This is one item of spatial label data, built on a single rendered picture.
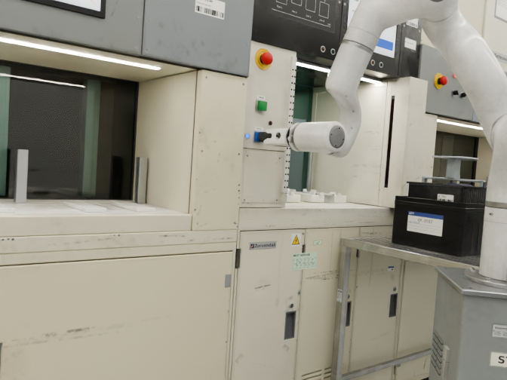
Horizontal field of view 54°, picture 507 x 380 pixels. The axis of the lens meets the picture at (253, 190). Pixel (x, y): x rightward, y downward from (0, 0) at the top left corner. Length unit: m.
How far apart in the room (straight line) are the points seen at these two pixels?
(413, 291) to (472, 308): 1.10
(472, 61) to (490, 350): 0.68
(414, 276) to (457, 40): 1.23
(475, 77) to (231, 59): 0.69
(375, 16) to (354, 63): 0.13
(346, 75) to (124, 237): 0.74
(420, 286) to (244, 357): 0.98
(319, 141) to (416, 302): 1.21
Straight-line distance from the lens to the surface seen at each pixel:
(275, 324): 1.79
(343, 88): 1.39
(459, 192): 1.77
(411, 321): 2.39
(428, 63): 2.32
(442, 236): 1.76
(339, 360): 2.00
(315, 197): 2.09
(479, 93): 1.38
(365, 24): 1.41
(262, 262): 1.69
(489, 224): 1.36
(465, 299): 1.27
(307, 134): 1.40
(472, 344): 1.30
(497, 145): 1.30
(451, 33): 1.44
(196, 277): 1.54
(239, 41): 1.60
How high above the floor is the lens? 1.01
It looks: 3 degrees down
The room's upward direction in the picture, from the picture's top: 4 degrees clockwise
